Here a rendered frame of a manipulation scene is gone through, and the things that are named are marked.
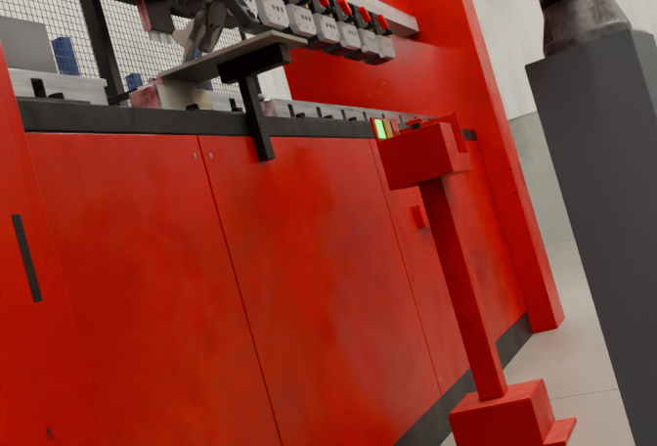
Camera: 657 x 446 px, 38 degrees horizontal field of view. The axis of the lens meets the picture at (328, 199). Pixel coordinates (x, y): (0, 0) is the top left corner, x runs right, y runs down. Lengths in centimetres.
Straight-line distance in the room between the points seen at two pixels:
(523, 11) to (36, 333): 871
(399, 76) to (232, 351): 260
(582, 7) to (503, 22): 801
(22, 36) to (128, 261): 122
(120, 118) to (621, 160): 80
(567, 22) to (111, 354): 89
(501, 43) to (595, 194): 808
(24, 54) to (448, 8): 206
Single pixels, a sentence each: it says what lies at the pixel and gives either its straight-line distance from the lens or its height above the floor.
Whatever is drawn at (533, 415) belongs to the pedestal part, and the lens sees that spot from 225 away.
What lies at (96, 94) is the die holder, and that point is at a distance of 172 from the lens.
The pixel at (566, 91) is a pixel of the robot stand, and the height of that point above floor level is 71.
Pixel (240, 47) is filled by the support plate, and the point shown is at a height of 99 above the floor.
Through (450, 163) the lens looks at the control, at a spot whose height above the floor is 68.
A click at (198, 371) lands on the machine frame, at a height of 44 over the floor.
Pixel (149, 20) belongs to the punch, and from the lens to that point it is 202.
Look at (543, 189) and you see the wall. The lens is 954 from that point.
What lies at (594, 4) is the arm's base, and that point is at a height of 84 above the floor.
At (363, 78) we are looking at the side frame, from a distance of 414.
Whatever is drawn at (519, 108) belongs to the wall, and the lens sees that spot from 957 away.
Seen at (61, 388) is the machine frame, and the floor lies 50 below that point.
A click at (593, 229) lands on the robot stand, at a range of 161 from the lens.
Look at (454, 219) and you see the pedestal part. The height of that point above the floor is 55.
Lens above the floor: 57
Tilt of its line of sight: 3 degrees up
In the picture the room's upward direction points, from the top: 16 degrees counter-clockwise
